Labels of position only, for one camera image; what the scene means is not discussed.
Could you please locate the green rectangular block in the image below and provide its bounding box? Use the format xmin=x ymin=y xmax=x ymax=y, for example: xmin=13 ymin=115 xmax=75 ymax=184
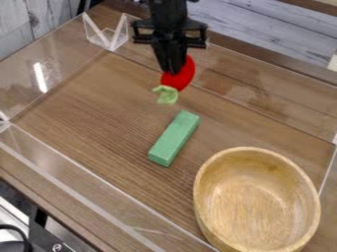
xmin=148 ymin=110 xmax=201 ymax=167

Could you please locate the clear acrylic enclosure wall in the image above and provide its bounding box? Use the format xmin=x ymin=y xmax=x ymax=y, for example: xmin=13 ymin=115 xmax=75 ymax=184
xmin=0 ymin=9 xmax=337 ymax=252

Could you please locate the red plush strawberry toy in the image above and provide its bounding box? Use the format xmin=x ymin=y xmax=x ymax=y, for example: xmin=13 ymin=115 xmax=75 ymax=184
xmin=153 ymin=56 xmax=196 ymax=104

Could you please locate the wooden bowl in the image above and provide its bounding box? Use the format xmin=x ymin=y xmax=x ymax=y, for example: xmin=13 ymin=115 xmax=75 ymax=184
xmin=194 ymin=147 xmax=322 ymax=252

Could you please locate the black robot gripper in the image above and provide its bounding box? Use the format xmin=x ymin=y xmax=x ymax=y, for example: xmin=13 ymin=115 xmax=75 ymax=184
xmin=130 ymin=18 xmax=209 ymax=74

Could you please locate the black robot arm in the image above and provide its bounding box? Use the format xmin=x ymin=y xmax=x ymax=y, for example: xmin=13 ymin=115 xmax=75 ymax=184
xmin=130 ymin=0 xmax=209 ymax=75

